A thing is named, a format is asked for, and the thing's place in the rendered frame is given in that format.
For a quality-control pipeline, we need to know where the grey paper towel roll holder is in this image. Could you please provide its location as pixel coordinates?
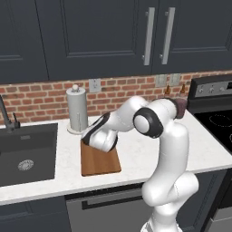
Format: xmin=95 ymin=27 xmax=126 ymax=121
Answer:
xmin=65 ymin=83 xmax=90 ymax=136

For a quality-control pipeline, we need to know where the black kitchen sink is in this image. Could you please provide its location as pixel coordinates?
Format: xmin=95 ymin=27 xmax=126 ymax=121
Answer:
xmin=0 ymin=121 xmax=59 ymax=189

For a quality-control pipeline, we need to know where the black stove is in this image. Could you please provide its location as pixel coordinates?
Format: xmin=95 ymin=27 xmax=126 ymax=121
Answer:
xmin=187 ymin=74 xmax=232 ymax=232

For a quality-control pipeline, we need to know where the silver cupboard handle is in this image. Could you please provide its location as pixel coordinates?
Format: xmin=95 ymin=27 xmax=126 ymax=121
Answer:
xmin=141 ymin=6 xmax=156 ymax=67
xmin=159 ymin=6 xmax=177 ymax=66

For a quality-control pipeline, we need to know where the grey dishwasher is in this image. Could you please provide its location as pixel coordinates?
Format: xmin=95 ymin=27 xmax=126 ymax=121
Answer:
xmin=64 ymin=182 xmax=159 ymax=232

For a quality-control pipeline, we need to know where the dark grey tap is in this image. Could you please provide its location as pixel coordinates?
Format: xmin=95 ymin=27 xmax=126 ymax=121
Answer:
xmin=0 ymin=94 xmax=22 ymax=134

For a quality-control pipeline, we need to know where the wooden cutting board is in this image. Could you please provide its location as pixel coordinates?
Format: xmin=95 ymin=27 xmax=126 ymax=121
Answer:
xmin=80 ymin=140 xmax=122 ymax=178

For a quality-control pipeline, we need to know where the dark grey cupboard door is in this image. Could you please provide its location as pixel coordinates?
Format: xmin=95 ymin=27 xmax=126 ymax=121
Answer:
xmin=34 ymin=0 xmax=160 ymax=82
xmin=0 ymin=0 xmax=50 ymax=85
xmin=151 ymin=0 xmax=232 ymax=75

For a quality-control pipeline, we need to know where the dark dishwasher handle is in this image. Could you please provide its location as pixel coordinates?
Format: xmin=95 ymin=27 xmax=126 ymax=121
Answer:
xmin=81 ymin=194 xmax=147 ymax=211

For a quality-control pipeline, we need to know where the grey wall socket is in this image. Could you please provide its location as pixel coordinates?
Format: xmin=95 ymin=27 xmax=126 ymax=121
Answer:
xmin=88 ymin=78 xmax=102 ymax=93
xmin=169 ymin=72 xmax=182 ymax=87
xmin=154 ymin=73 xmax=169 ymax=89

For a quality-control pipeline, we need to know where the dark red sponge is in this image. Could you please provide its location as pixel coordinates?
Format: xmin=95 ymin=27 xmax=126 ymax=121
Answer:
xmin=176 ymin=97 xmax=189 ymax=120

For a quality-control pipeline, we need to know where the dark grey base cupboard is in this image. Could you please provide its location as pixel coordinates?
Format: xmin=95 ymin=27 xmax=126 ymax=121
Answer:
xmin=176 ymin=169 xmax=228 ymax=232
xmin=0 ymin=196 xmax=73 ymax=232

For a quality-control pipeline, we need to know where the brown glass bottle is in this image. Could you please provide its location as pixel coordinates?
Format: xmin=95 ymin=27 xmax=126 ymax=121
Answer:
xmin=164 ymin=84 xmax=172 ymax=99
xmin=179 ymin=83 xmax=188 ymax=98

